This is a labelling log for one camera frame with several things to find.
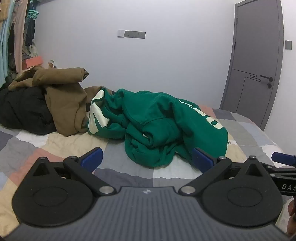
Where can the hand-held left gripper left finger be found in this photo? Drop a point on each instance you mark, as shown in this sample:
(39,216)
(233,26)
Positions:
(93,158)

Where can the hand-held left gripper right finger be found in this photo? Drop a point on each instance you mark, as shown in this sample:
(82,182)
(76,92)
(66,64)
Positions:
(201,160)

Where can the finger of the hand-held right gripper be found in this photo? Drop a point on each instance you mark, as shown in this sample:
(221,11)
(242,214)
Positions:
(283,158)

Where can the green hoodie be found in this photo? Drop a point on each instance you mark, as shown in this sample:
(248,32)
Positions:
(161,122)

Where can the row of hanging clothes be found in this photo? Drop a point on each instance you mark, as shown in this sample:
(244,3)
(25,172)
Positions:
(13,34)

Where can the green clothes hanger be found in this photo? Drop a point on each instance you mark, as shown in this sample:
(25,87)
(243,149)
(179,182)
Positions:
(32,14)

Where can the person's right hand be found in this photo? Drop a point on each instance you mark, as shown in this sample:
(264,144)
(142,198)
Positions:
(292,216)

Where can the patchwork bed quilt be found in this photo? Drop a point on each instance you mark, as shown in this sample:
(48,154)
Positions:
(57,150)

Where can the brown jacket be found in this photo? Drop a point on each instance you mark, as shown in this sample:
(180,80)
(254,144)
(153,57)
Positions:
(63,99)

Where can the black garment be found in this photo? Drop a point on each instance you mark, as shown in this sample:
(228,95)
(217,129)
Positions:
(24,109)

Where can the grey door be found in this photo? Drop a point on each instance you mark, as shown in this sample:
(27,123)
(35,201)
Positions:
(252,62)

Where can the pink box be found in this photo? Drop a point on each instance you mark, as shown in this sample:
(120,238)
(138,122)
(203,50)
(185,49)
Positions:
(32,62)

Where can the grey light switch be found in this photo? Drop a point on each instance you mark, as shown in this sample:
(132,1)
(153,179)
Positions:
(288,45)

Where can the white wall switch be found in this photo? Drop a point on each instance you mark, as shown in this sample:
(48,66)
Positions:
(120,33)

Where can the grey wall outlet panel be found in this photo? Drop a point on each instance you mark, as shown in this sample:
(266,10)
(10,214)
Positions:
(134,34)

